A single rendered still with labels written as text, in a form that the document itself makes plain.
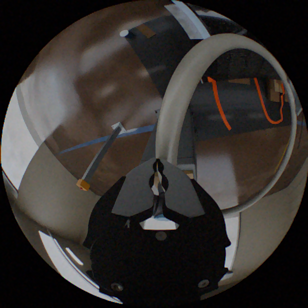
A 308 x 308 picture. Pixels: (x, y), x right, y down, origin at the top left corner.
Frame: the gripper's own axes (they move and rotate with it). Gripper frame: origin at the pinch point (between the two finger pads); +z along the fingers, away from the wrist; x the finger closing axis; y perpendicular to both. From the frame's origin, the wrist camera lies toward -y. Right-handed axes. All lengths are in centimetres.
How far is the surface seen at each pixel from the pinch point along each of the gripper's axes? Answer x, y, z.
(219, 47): 6.4, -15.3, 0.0
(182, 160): 18, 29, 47
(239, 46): 10.7, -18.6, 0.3
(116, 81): -51, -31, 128
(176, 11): 6, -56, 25
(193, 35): 13, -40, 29
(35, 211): -553, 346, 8
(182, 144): 20, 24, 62
